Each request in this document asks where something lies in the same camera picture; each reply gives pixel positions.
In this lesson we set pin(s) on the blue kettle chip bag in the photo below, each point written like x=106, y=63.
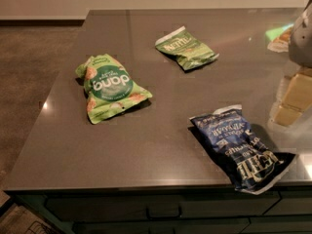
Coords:
x=251, y=166

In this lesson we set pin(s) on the dark green kettle chip bag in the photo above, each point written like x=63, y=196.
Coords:
x=188, y=51

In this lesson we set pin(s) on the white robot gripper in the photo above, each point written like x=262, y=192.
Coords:
x=302, y=43

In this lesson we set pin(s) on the dark cabinet with drawers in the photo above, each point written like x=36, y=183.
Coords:
x=184, y=212

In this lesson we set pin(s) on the orange green snack bag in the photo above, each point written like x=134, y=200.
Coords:
x=279, y=38

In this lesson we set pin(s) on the light green rice chip bag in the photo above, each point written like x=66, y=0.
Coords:
x=109, y=87

